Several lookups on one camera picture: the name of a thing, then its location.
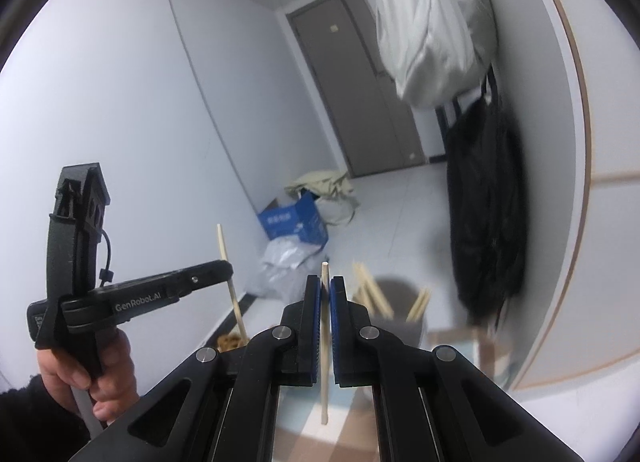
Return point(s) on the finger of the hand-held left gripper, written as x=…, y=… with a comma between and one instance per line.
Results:
x=150, y=289

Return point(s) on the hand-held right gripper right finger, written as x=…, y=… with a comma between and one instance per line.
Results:
x=338, y=322

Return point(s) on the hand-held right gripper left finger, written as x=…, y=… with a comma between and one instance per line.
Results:
x=313, y=322

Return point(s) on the white grey utensil holder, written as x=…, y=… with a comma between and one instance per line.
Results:
x=400, y=329

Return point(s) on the person's left forearm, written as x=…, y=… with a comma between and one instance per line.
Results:
x=35, y=422

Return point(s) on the person's left hand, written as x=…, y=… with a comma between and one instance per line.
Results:
x=120, y=377

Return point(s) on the grey plastic parcel bag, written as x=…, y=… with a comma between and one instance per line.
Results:
x=290, y=252
x=280, y=282

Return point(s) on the brown plush slipper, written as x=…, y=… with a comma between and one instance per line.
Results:
x=232, y=342

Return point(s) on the checkered brown blue tablecloth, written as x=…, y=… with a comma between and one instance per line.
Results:
x=350, y=407

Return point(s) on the blue cardboard box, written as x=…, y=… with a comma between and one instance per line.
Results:
x=292, y=224

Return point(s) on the white sack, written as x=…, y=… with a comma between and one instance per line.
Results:
x=340, y=214

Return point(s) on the beige cloth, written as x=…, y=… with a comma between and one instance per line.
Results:
x=320, y=180

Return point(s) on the black hanging backpack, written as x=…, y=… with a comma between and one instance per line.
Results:
x=485, y=217

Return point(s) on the grey door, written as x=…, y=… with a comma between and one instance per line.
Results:
x=360, y=92

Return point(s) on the white panel wooden trim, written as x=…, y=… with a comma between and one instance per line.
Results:
x=610, y=242

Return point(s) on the white hanging bag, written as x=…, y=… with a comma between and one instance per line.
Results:
x=430, y=42

